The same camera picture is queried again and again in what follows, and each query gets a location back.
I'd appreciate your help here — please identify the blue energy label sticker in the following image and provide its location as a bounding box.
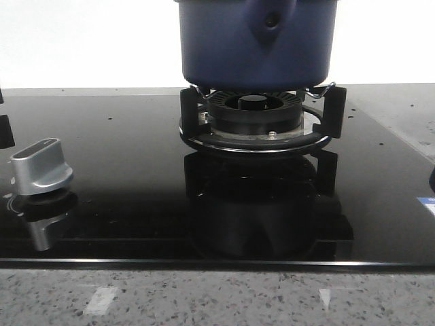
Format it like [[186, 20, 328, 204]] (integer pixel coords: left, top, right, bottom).
[[417, 197, 435, 216]]

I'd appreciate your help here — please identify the black pot support grate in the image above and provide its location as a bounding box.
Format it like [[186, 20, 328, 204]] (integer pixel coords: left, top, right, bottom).
[[179, 83, 347, 157]]

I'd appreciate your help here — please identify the dark blue cooking pot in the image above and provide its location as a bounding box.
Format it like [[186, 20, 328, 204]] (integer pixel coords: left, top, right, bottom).
[[177, 1, 338, 92]]

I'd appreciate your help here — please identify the silver stove control knob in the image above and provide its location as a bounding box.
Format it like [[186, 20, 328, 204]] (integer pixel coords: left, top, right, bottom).
[[10, 138, 73, 196]]

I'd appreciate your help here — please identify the black gas burner head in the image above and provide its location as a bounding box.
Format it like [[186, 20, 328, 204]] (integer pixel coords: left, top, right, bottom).
[[207, 91, 302, 135]]

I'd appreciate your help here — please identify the black glass gas cooktop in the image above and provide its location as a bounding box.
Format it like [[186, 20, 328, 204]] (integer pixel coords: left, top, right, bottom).
[[1, 84, 434, 272]]

